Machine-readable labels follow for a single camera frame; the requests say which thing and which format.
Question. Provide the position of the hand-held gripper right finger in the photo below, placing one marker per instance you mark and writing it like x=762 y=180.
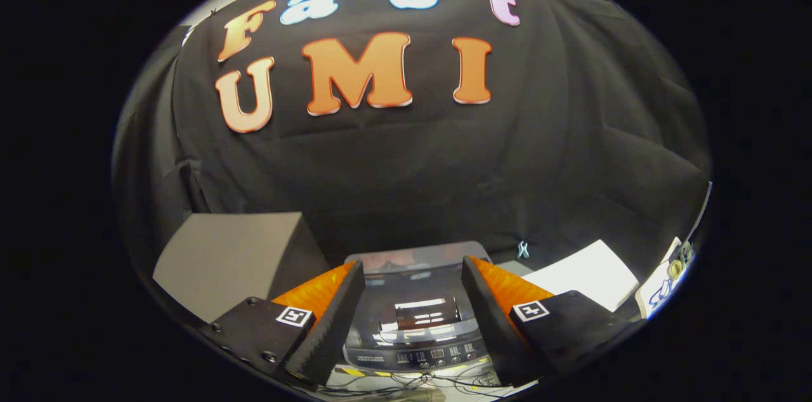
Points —
x=491 y=326

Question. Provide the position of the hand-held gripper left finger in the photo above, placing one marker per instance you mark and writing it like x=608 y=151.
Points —
x=333 y=326

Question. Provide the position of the dark washing machine lid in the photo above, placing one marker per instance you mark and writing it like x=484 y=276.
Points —
x=412 y=288

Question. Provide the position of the light blue clip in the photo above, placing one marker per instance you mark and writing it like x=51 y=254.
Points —
x=523 y=250

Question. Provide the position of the grey platform box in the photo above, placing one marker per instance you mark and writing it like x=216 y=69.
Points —
x=228 y=256

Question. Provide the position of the white sheet with blue drawing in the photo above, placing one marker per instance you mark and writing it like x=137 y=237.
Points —
x=656 y=294

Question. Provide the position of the small round olive object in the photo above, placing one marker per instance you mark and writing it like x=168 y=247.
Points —
x=675 y=269

